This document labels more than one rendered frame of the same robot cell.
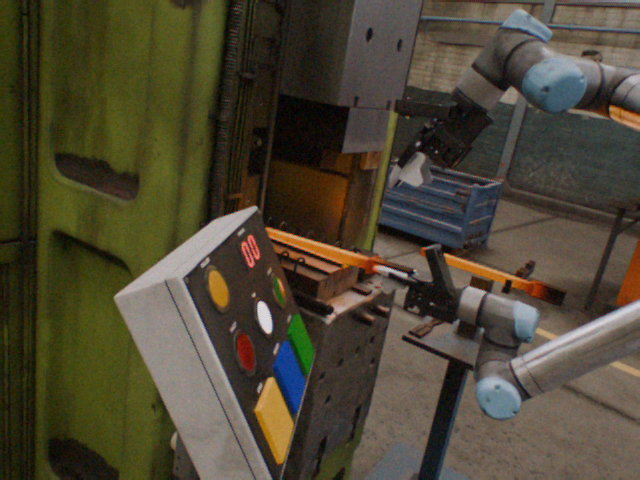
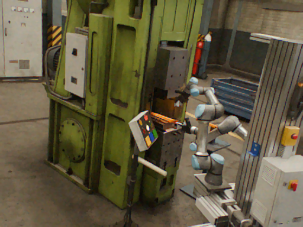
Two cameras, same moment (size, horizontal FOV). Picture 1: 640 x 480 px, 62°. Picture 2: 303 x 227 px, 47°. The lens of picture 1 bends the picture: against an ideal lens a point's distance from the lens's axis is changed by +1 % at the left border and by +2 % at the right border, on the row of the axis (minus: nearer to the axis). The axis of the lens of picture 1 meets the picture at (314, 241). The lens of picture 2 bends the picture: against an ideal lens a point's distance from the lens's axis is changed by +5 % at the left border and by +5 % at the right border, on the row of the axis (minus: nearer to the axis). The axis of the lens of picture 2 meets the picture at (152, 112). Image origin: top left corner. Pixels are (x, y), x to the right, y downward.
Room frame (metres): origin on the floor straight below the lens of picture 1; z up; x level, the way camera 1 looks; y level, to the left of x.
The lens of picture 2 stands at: (-2.14, -0.48, 2.20)
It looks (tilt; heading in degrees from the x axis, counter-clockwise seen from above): 18 degrees down; 10
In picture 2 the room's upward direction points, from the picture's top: 7 degrees clockwise
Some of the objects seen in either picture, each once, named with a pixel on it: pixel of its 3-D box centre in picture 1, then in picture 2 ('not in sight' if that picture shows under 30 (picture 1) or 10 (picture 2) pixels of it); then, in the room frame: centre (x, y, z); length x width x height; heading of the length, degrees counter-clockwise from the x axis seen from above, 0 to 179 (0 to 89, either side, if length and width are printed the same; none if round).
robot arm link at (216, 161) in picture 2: not in sight; (215, 162); (0.45, -0.60, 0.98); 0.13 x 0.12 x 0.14; 112
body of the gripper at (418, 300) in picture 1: (434, 295); (187, 128); (1.11, -0.28, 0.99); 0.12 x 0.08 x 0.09; 60
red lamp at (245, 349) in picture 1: (245, 352); not in sight; (0.56, 0.06, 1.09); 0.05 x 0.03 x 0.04; 150
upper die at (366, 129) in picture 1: (291, 114); (158, 88); (1.30, 0.11, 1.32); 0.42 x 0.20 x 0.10; 60
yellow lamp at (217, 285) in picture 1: (217, 289); not in sight; (0.57, 0.10, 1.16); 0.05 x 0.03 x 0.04; 150
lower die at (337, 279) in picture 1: (270, 253); (154, 119); (1.30, 0.11, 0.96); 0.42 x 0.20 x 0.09; 60
